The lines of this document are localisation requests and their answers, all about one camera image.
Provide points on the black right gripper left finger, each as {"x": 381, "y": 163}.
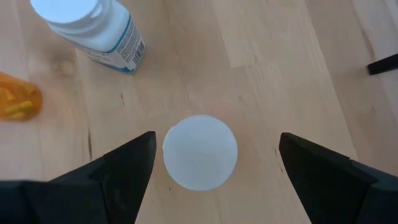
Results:
{"x": 124, "y": 177}

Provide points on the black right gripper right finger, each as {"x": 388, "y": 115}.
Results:
{"x": 323, "y": 180}

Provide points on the green label medicine bottle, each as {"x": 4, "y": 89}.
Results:
{"x": 200, "y": 152}

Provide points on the orange pill bottle white cap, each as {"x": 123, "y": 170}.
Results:
{"x": 17, "y": 99}

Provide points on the white bottle blue label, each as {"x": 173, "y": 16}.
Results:
{"x": 99, "y": 31}

